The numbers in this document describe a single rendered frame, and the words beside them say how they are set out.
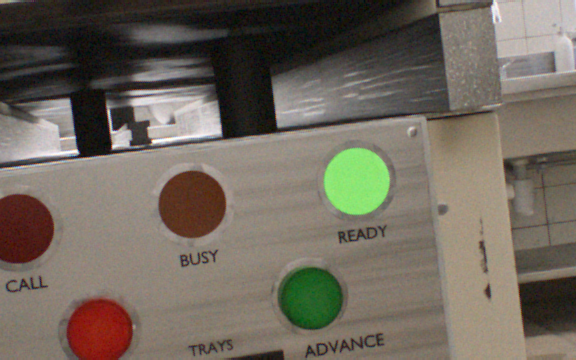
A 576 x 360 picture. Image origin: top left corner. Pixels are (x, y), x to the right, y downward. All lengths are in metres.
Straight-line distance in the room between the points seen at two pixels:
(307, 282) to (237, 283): 0.03
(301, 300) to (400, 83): 0.16
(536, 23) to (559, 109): 0.72
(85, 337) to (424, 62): 0.22
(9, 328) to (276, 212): 0.13
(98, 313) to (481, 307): 0.20
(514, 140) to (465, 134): 3.27
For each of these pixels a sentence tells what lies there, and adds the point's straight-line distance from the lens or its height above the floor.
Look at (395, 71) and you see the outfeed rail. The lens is 0.63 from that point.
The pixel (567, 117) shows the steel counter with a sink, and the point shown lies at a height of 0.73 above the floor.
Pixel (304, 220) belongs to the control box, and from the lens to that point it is 0.53.
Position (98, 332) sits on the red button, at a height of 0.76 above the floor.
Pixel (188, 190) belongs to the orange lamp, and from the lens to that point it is 0.52.
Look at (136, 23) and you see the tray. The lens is 0.53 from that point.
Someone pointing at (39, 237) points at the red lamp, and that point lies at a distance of 0.52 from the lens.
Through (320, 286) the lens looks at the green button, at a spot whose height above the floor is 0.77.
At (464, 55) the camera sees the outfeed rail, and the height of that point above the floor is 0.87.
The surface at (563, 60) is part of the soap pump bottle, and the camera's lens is 4.40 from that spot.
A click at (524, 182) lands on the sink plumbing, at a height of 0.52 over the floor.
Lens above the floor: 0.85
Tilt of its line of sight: 3 degrees down
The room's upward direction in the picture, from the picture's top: 7 degrees counter-clockwise
